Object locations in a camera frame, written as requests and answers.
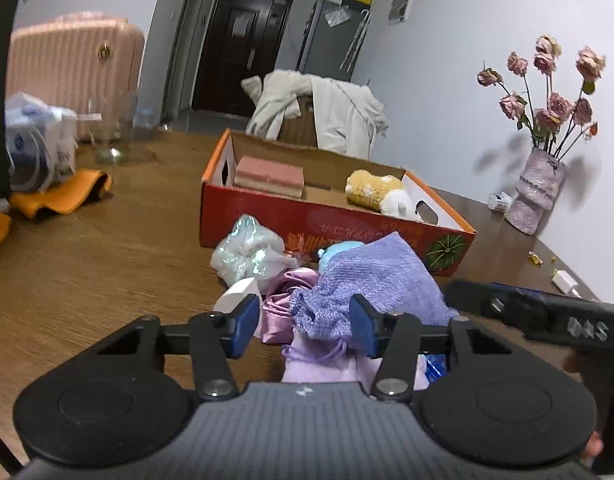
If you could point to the person's right hand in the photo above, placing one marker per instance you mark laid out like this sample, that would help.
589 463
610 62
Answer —
593 446

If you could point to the dried pink roses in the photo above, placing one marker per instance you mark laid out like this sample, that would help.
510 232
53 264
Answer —
554 107

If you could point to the blue plush toy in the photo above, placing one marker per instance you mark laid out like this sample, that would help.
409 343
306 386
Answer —
338 250

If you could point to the lilac towel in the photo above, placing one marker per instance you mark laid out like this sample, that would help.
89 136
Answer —
314 367

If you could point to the iridescent crinkled bag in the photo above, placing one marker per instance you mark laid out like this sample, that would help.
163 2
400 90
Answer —
249 252

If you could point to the candy wrappers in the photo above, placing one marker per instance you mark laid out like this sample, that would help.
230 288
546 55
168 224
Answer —
535 258

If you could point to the small white bottle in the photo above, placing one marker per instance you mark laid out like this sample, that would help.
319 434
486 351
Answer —
499 202

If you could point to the blue shiny wrapper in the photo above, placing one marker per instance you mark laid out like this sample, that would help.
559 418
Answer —
434 366

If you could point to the orange cardboard box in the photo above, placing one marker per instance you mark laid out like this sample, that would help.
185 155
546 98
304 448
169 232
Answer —
337 220

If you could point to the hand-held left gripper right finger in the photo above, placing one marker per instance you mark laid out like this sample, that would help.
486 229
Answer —
363 327

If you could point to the pink suitcase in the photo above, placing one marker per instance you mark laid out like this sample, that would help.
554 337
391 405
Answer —
72 60

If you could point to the pink rectangular box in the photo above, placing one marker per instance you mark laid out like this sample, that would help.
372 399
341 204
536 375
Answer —
269 175

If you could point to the translucent umbrella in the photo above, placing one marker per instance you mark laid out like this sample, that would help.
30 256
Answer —
357 37

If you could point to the white charger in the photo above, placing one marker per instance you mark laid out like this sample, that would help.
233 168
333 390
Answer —
564 281

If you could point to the white jacket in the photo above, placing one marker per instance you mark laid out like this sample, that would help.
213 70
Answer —
337 110

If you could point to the pink satin cloth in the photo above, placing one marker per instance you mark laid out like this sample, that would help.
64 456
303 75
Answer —
282 305

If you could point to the grey refrigerator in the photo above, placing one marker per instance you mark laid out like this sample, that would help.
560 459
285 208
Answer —
327 47

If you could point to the clear plastic bag pile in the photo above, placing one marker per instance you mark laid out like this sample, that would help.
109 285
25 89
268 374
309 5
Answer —
37 140

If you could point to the yellow and white plush toy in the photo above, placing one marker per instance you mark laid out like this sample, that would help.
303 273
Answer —
374 190

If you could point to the dark door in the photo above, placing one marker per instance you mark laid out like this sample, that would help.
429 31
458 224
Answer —
237 50

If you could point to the pink textured vase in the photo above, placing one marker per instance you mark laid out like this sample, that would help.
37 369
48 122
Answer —
534 190

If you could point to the white rounded object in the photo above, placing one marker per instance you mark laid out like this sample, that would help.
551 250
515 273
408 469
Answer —
234 297

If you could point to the purple knitted cloth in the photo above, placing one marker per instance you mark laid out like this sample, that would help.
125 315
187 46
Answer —
382 280

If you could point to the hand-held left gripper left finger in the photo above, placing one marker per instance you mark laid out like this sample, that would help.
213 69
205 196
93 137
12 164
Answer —
247 322

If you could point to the wooden chair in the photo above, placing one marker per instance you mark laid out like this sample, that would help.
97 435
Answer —
299 127

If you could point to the glass goblet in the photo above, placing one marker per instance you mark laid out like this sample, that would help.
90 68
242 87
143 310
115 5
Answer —
112 127

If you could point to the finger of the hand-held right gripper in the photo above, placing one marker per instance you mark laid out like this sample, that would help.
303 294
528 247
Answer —
477 302

